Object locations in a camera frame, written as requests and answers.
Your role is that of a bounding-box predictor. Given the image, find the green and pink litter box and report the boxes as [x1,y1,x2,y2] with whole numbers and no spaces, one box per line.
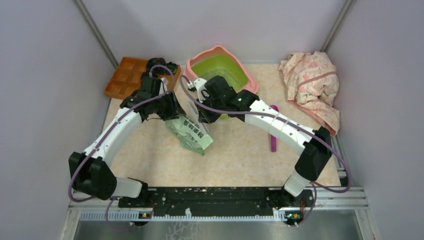
[183,45,260,120]

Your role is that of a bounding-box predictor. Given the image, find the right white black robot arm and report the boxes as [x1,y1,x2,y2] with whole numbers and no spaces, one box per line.
[192,75,333,206]

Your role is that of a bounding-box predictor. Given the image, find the cream pink printed jacket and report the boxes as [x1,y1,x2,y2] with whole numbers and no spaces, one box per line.
[278,51,341,137]

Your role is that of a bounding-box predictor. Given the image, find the green litter pellets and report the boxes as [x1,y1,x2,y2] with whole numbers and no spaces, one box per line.
[199,68,245,90]

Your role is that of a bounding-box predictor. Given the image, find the purple plastic scoop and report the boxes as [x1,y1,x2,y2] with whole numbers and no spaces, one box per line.
[269,105,279,153]

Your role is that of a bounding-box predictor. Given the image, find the black round part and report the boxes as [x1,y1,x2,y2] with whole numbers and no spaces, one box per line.
[146,57,167,68]

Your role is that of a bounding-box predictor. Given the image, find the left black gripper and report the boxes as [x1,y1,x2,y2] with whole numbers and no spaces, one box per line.
[151,89,186,121]

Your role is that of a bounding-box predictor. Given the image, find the orange compartment tray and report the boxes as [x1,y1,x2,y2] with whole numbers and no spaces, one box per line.
[103,56,181,100]

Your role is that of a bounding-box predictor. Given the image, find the black part with green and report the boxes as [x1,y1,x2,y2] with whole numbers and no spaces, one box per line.
[166,61,178,74]

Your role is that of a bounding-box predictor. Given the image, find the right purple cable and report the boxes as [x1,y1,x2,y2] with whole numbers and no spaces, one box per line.
[179,74,354,229]

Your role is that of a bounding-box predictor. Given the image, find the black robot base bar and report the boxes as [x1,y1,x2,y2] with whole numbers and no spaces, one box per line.
[118,187,314,217]

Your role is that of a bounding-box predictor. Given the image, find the green cat litter bag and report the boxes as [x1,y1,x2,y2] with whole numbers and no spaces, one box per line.
[165,115,214,156]

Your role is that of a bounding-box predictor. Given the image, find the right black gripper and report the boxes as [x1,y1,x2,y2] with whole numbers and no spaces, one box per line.
[193,92,225,125]

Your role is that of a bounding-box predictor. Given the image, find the white plastic bracket piece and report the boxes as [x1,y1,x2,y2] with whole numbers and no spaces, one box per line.
[187,102,209,133]

